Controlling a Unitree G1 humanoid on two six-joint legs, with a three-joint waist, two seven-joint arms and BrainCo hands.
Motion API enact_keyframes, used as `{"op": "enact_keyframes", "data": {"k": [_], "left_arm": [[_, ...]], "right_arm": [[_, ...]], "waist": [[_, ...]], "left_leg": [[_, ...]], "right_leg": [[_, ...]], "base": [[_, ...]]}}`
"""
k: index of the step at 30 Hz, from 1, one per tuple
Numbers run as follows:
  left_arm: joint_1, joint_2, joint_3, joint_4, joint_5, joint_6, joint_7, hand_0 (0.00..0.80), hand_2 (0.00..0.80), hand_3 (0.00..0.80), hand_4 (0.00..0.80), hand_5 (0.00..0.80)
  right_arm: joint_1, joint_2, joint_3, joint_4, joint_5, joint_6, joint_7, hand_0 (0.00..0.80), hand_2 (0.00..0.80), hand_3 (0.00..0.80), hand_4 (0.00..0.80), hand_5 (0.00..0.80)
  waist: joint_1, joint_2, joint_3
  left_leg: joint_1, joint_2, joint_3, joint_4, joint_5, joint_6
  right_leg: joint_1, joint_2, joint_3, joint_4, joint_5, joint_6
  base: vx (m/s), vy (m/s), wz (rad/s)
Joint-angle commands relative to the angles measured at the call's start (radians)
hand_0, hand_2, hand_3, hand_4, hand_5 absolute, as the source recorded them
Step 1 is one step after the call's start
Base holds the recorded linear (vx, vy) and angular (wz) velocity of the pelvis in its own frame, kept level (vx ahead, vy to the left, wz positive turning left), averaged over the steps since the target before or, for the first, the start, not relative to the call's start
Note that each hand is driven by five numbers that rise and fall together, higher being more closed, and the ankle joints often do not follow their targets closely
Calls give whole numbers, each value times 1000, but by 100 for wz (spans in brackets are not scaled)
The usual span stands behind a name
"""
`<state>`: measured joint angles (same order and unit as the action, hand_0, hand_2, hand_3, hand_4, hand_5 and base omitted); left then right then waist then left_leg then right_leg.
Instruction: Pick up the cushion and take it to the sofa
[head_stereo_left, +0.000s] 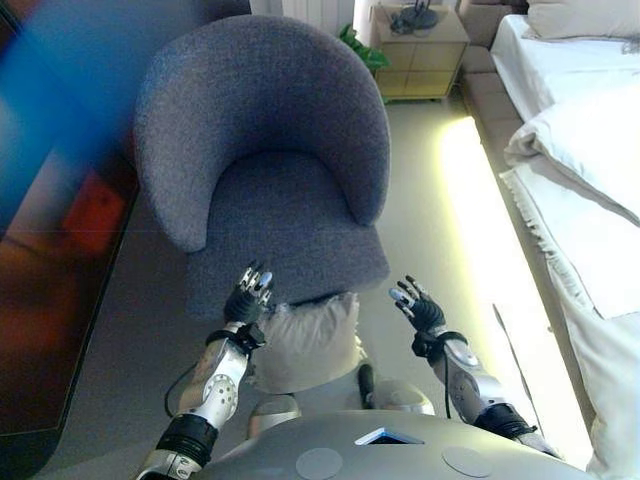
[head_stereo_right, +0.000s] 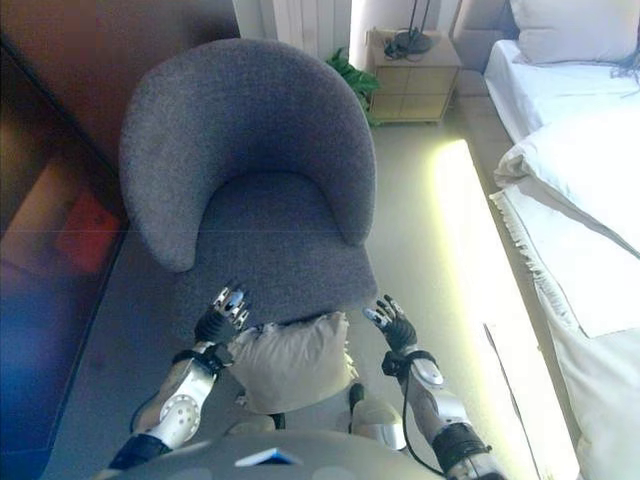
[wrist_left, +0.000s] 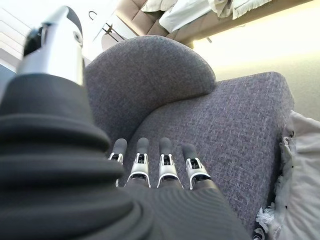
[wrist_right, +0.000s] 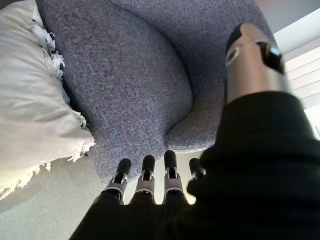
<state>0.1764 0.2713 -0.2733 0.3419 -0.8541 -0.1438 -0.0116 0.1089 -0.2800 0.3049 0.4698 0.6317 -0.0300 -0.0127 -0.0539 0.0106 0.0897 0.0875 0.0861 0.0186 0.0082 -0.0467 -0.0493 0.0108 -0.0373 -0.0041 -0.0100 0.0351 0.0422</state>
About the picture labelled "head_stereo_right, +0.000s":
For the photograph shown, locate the green potted plant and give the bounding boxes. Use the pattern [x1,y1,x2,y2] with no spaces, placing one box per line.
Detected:
[325,47,381,126]

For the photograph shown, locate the grey fabric armchair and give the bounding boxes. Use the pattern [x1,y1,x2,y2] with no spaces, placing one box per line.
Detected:
[118,38,380,324]

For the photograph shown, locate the black lamp base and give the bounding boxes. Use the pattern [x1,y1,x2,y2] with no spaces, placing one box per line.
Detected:
[383,0,435,57]

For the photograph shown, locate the grey upholstered headboard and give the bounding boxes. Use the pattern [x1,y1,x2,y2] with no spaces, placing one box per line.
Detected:
[452,0,521,99]

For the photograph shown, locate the white duvet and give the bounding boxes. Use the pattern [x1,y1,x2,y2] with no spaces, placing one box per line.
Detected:
[493,107,640,261]

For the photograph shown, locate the silver robot right leg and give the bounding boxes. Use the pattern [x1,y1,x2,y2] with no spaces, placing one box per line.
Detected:
[347,382,407,452]

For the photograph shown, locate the white fringed bedspread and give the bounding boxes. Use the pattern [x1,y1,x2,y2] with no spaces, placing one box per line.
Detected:
[488,187,640,480]

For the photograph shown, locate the white fringed cushion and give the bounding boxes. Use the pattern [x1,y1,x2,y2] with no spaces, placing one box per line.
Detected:
[230,310,359,415]

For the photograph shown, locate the white bed mattress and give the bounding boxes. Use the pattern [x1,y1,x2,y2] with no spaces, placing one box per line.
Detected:
[482,38,640,147]

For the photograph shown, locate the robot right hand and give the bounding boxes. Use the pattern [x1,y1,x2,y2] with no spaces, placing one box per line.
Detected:
[363,294,419,357]

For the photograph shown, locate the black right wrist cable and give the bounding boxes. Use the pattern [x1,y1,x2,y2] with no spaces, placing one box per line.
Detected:
[399,367,447,477]

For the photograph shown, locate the light wooden nightstand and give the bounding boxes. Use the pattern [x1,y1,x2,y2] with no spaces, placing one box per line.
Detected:
[367,27,462,126]

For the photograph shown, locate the silver robot left leg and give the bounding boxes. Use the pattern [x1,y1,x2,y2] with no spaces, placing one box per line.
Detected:
[227,412,289,437]

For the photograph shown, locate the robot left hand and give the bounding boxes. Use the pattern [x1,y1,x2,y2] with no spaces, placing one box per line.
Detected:
[193,279,252,347]

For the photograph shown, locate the white curtain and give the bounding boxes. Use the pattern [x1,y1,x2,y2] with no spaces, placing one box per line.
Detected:
[232,0,354,64]

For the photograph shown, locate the grey robot torso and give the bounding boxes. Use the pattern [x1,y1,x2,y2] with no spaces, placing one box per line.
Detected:
[102,429,446,480]

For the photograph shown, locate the brown wooden cabinet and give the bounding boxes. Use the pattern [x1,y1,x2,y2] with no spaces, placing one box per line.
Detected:
[0,0,241,321]

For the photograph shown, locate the white bed pillow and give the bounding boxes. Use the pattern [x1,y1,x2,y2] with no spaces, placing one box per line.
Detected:
[508,0,640,67]

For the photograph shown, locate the silver robot leg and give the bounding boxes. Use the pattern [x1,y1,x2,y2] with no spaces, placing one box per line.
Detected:
[347,382,407,452]
[227,412,289,437]

